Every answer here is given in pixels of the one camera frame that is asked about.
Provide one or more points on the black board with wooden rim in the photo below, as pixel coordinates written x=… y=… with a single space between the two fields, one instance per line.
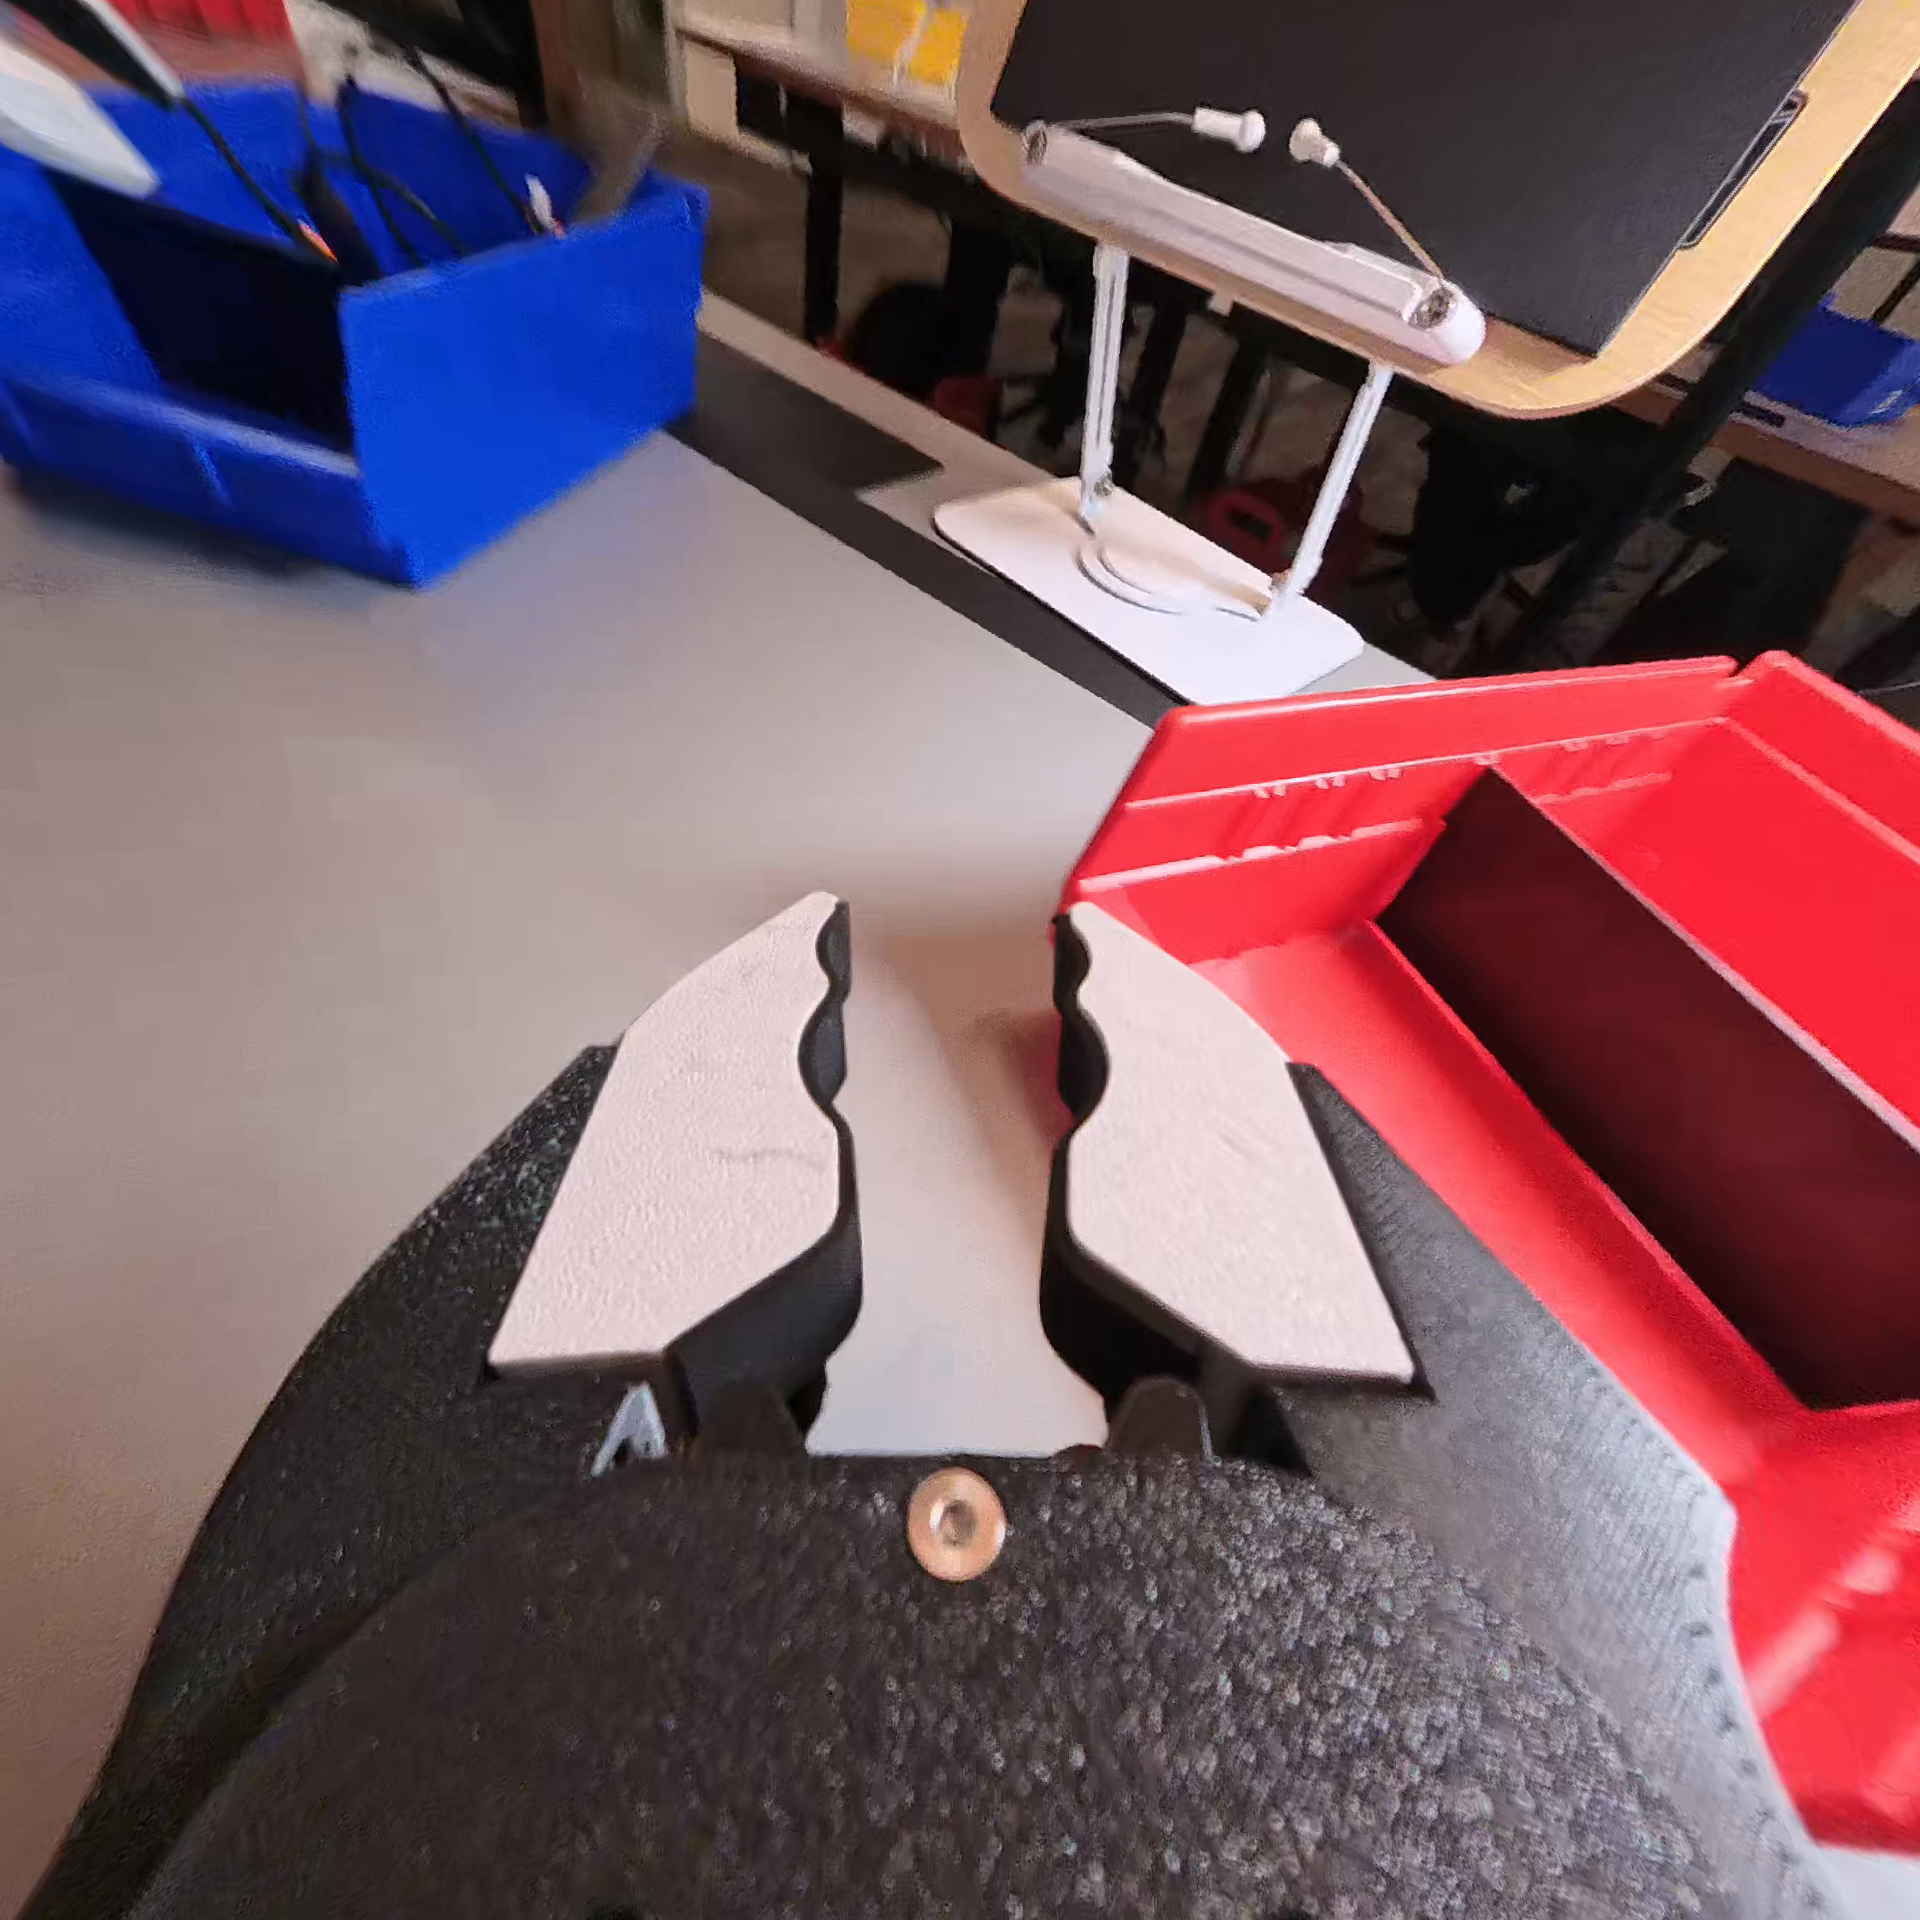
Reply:
x=1425 y=120

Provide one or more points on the wooden desk with black legs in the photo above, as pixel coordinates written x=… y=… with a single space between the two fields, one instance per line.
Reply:
x=819 y=211

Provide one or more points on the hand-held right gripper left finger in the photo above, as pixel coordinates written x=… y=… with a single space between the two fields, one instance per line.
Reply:
x=704 y=1170

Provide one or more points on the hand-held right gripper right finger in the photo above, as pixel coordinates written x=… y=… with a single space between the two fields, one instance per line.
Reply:
x=1201 y=1200

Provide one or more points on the wooden table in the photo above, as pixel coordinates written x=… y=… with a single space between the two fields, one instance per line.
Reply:
x=1830 y=449

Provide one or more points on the white tablet stand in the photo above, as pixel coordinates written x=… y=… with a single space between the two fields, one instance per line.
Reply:
x=1050 y=548

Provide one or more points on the red plastic bin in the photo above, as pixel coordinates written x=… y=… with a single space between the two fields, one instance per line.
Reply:
x=1276 y=779

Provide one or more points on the yellow box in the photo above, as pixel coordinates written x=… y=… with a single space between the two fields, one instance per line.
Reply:
x=907 y=37

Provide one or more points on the blue plastic bin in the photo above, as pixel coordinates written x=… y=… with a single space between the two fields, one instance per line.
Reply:
x=1854 y=375
x=510 y=405

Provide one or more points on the black metal pole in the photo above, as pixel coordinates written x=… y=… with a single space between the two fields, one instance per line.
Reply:
x=1724 y=387

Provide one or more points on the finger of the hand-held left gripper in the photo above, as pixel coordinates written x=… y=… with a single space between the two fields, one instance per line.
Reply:
x=68 y=128

